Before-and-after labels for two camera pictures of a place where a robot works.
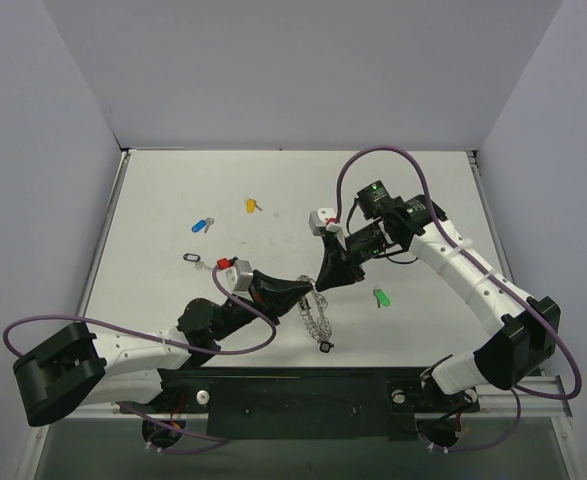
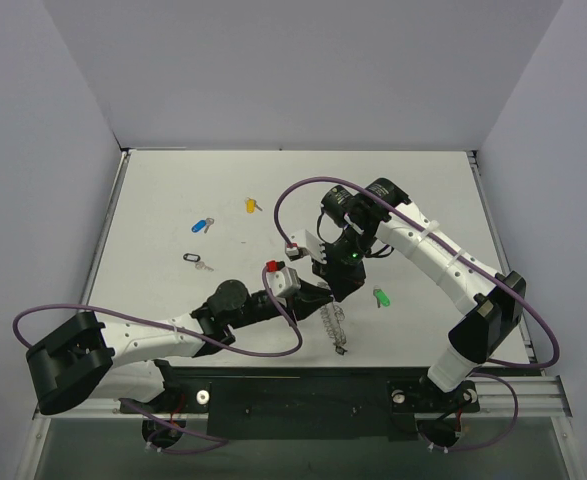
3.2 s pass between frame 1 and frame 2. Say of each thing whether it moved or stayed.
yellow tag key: stayed
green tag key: stayed
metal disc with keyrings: moved
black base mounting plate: stayed
